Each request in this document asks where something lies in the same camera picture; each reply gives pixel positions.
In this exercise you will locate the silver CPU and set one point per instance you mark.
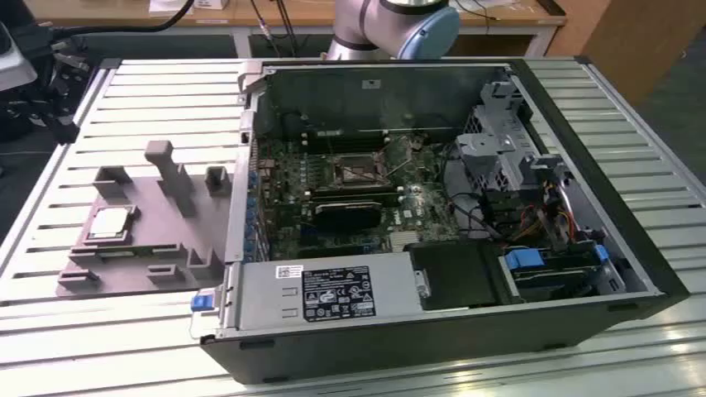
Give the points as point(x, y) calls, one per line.
point(112, 221)

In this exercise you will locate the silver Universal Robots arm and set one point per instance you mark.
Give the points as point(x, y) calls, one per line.
point(380, 20)

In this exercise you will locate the CPU socket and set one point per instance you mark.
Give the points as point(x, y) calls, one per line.
point(355, 171)

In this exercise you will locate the black expansion slot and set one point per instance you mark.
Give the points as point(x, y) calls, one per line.
point(352, 191)
point(355, 199)

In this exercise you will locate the small white box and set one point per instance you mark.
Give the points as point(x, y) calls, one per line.
point(212, 4)

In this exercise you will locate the wooden desk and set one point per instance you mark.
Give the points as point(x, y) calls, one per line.
point(231, 16)

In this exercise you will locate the grey parts rack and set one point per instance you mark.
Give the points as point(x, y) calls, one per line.
point(160, 215)

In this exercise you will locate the green RAM stick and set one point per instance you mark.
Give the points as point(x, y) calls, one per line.
point(137, 250)

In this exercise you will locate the green motherboard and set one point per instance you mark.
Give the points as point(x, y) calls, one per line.
point(287, 194)

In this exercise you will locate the thin metal locking lever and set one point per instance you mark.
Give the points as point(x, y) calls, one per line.
point(330, 146)

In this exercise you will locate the white label in case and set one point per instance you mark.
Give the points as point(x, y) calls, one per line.
point(371, 84)

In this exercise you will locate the blue case latch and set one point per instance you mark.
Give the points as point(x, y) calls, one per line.
point(200, 301)

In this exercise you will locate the small black graphics card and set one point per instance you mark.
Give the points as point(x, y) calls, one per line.
point(347, 215)

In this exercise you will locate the grey power supply unit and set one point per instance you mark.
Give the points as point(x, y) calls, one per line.
point(264, 297)

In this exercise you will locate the small silver heatsink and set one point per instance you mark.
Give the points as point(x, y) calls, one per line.
point(404, 241)

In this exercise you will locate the grey metal drive cage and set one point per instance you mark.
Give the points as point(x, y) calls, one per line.
point(496, 149)

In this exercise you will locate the black plastic shroud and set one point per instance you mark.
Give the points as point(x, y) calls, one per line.
point(452, 273)

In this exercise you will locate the black open PC case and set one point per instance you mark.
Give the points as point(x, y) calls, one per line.
point(386, 351)

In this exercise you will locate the blue disk carrier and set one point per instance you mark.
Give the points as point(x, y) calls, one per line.
point(523, 258)

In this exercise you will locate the disk bay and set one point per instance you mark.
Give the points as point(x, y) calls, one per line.
point(556, 277)

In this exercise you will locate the wooden cabinet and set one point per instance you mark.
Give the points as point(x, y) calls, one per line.
point(634, 41)

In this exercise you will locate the small blue clip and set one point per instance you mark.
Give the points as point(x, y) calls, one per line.
point(600, 253)

